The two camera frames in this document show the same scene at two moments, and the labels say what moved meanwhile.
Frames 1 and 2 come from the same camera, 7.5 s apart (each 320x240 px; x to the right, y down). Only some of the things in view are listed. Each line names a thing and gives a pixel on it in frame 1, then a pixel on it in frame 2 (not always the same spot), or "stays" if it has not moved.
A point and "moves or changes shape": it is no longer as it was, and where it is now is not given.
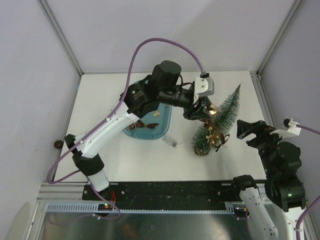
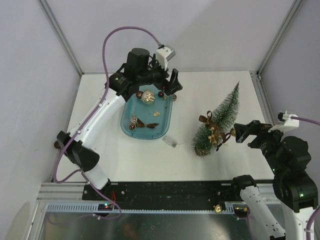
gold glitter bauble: x=213 y=111 moves or changes shape
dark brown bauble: x=58 y=144 stays
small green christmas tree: x=215 y=131 stays
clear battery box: x=170 y=141 stays
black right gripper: x=259 y=127 stays
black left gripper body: x=189 y=112 -> x=159 y=75
